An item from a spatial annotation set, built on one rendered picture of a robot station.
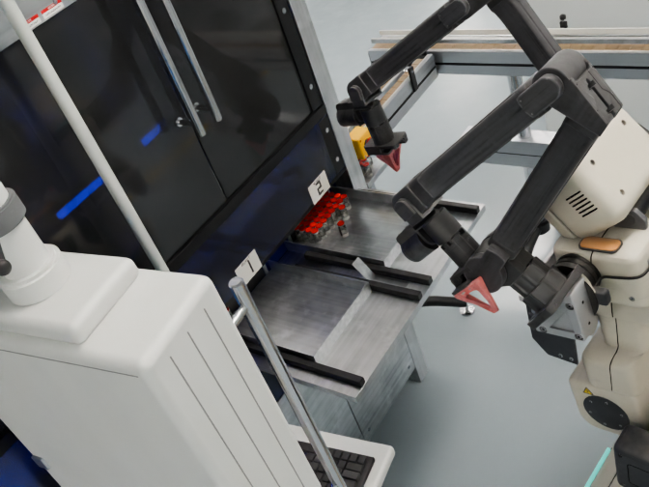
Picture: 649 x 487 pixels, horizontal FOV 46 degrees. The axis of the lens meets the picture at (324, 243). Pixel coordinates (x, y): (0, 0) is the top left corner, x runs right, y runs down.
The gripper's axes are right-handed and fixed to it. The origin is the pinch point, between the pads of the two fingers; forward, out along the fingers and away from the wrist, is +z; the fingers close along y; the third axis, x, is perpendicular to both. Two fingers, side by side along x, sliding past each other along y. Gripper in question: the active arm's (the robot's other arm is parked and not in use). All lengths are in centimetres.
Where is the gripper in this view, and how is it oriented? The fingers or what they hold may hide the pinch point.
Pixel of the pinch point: (397, 167)
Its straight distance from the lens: 206.2
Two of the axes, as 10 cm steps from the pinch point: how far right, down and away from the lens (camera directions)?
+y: -7.5, -0.4, 6.6
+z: 4.1, 7.6, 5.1
